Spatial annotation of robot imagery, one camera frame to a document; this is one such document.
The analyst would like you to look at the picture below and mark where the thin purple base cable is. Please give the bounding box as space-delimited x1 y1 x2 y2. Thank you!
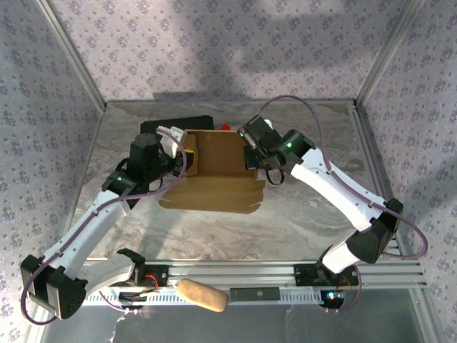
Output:
99 284 151 317
323 264 363 315

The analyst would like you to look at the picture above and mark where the black plate on rail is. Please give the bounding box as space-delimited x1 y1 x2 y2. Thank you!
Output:
229 287 282 302

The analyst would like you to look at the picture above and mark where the black ribbed carrying case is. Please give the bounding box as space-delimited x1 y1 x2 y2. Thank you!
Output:
139 114 216 136

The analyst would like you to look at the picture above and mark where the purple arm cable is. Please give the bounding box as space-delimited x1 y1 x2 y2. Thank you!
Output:
257 94 429 260
19 129 189 326

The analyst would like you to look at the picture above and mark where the aluminium frame post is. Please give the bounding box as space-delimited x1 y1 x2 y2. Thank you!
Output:
355 0 428 108
35 0 107 110

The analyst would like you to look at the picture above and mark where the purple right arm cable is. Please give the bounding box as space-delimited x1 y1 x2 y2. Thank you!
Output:
257 94 429 260

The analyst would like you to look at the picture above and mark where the small circuit board with LED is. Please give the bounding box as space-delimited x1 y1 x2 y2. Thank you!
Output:
320 289 346 309

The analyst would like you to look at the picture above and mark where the aluminium table edge rail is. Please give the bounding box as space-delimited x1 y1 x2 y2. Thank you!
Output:
351 99 403 251

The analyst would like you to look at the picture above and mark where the brown cardboard box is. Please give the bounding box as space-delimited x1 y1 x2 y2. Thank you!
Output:
158 129 266 215

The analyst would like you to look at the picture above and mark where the short black gripper cable loop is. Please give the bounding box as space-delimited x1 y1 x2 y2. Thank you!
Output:
264 166 287 187

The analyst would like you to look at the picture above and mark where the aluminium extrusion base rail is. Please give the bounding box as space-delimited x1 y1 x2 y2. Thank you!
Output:
84 259 428 291

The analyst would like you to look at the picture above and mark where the tan oval cork pad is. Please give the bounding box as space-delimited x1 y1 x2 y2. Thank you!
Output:
176 278 230 314

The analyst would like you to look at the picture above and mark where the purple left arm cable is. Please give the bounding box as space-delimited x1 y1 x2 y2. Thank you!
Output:
19 129 189 326

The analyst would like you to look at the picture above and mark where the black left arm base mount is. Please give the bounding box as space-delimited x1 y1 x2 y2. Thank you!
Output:
142 263 169 287

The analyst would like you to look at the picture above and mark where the white slotted cable duct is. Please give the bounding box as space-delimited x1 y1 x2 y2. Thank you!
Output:
81 292 324 307

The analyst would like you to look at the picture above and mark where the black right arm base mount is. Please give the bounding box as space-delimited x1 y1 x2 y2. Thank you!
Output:
293 262 324 287

